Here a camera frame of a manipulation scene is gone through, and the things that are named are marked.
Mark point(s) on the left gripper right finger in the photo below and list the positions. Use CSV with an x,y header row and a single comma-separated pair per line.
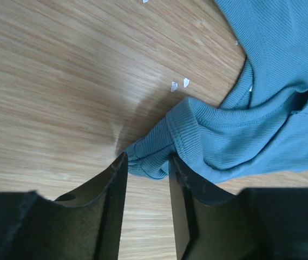
x,y
256,223

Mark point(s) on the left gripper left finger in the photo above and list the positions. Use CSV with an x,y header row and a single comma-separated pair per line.
x,y
84,223

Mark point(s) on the light blue tank top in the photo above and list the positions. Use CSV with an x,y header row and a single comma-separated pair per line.
x,y
262,125

